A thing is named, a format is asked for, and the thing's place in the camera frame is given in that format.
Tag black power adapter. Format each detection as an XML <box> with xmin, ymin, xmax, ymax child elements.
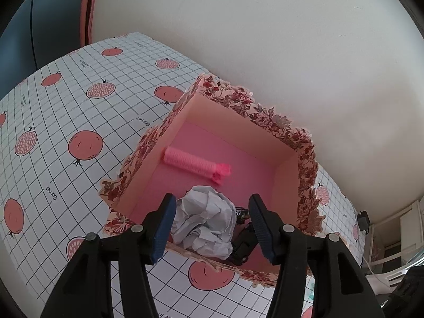
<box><xmin>356</xmin><ymin>210</ymin><xmax>371</xmax><ymax>232</ymax></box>

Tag white lattice shelf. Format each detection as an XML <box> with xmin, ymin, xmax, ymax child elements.
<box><xmin>364</xmin><ymin>197</ymin><xmax>424</xmax><ymax>294</ymax></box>

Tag white paper ball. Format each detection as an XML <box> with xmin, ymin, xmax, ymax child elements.
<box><xmin>170</xmin><ymin>185</ymin><xmax>237</xmax><ymax>260</ymax></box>

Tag pink floral cardboard box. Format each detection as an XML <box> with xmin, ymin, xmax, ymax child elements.
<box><xmin>98</xmin><ymin>72</ymin><xmax>327</xmax><ymax>288</ymax></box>

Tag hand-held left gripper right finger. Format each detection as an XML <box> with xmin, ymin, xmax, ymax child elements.
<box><xmin>248</xmin><ymin>193</ymin><xmax>386</xmax><ymax>318</ymax></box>

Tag pink hair roller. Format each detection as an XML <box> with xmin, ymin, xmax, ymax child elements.
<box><xmin>163</xmin><ymin>146</ymin><xmax>231</xmax><ymax>185</ymax></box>

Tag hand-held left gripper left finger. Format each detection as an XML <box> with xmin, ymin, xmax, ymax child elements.
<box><xmin>40</xmin><ymin>193</ymin><xmax>177</xmax><ymax>318</ymax></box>

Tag pink folded board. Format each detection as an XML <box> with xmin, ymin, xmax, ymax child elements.
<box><xmin>79</xmin><ymin>0</ymin><xmax>100</xmax><ymax>47</ymax></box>

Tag desktop with pomegranate print cloth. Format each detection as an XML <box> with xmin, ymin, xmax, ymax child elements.
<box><xmin>0</xmin><ymin>32</ymin><xmax>368</xmax><ymax>318</ymax></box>

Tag black toy car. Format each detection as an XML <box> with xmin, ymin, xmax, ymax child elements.
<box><xmin>235</xmin><ymin>206</ymin><xmax>250</xmax><ymax>224</ymax></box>

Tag dark blue fridge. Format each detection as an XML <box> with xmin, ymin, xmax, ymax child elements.
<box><xmin>0</xmin><ymin>0</ymin><xmax>87</xmax><ymax>100</ymax></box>

